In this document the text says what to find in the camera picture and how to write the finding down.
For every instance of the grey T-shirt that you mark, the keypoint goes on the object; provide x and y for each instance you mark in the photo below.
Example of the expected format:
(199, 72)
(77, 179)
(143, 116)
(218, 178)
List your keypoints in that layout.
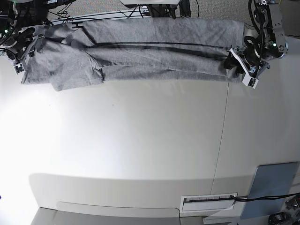
(69, 56)

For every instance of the white base mount top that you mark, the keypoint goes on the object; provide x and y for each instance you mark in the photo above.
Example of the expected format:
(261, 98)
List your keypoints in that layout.
(138, 2)

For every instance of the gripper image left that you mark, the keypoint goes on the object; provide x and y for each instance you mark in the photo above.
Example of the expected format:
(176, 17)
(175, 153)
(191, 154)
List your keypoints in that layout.
(16, 49)

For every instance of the black device bottom right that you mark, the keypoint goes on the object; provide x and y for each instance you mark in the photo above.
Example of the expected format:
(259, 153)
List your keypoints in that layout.
(281, 218)

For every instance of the blue-grey tablet board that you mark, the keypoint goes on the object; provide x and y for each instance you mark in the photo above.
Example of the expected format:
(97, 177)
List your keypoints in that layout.
(269, 180)

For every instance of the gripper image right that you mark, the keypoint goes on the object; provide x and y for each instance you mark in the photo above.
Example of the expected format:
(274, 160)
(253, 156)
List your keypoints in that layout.
(246, 61)

